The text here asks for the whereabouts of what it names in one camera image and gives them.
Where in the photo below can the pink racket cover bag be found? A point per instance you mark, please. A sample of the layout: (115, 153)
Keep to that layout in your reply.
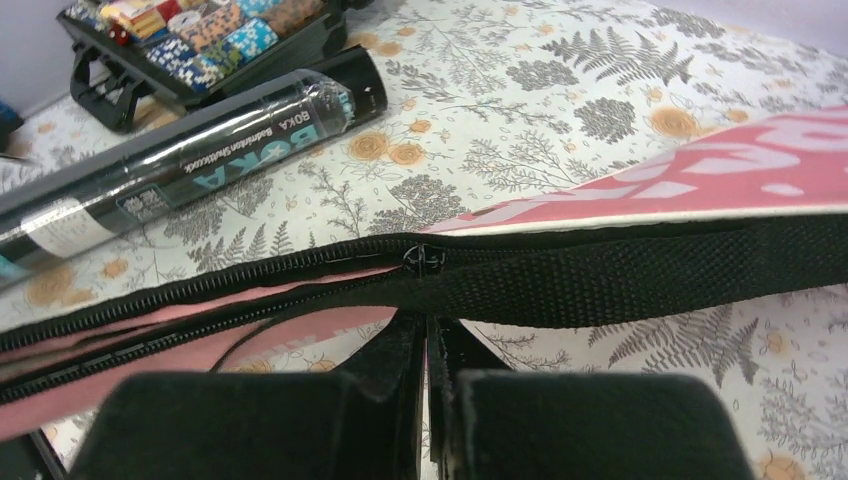
(756, 210)

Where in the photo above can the black poker chip case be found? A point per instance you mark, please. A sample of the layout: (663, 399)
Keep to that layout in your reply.
(191, 54)

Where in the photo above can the blue small block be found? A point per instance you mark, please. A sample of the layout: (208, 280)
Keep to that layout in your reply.
(10, 122)

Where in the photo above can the black shuttlecock tube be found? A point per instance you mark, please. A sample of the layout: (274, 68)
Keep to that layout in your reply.
(68, 211)

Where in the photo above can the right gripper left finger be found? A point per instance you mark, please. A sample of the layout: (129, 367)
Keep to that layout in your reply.
(360, 420)

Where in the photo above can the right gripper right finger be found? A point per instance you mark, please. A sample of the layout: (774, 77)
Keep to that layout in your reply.
(488, 421)

